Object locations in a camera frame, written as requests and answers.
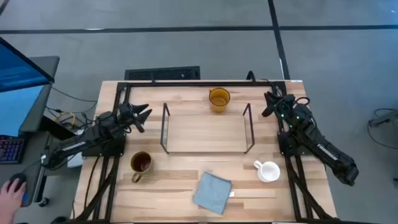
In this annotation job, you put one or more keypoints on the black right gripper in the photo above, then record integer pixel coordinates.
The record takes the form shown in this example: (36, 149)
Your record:
(286, 104)

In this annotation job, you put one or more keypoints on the grey-blue folded cloth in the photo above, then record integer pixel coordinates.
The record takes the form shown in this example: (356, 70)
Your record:
(213, 193)

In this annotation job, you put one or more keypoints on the brown ceramic mug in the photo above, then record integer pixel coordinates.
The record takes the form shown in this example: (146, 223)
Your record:
(141, 161)

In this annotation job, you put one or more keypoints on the black desk caster wheel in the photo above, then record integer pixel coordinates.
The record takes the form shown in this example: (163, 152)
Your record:
(43, 202)

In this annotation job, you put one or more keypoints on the dark grey workstation desk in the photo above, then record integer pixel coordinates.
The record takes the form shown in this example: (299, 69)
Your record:
(43, 93)

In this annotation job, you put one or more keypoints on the black backlit keyboard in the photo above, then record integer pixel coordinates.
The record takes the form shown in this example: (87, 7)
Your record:
(11, 149)

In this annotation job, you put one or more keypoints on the person's hand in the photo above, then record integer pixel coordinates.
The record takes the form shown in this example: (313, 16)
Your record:
(9, 202)

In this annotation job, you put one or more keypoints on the tilted computer monitor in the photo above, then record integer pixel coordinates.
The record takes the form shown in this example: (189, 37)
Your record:
(21, 71)

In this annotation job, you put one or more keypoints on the white ceramic mug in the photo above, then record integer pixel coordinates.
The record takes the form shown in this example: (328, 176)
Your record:
(269, 171)

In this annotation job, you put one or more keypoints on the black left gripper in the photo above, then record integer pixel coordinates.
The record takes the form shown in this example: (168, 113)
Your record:
(126, 115)

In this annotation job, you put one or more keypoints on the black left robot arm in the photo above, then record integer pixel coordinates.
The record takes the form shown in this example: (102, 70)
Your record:
(74, 146)

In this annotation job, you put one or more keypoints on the amber glass mug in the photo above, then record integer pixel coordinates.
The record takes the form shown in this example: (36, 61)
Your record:
(219, 102)

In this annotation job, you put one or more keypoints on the white box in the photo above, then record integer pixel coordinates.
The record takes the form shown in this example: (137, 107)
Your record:
(76, 160)

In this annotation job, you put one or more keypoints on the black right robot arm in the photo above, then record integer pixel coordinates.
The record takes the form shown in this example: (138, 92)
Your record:
(326, 152)

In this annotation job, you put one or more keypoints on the black ventilated box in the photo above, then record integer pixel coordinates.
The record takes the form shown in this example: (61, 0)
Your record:
(161, 73)

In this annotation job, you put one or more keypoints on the grey floor stand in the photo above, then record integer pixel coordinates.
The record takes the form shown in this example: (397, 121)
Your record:
(385, 118)

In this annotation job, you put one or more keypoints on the black computer mouse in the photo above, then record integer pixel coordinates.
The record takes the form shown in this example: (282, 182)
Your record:
(19, 178)

